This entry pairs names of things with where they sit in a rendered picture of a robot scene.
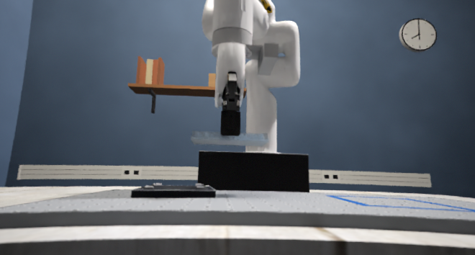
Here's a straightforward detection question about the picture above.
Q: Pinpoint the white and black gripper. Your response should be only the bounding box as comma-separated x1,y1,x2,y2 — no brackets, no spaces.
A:
212,42,252,136

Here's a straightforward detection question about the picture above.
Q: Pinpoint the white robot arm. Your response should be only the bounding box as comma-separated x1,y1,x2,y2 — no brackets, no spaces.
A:
202,0,300,153

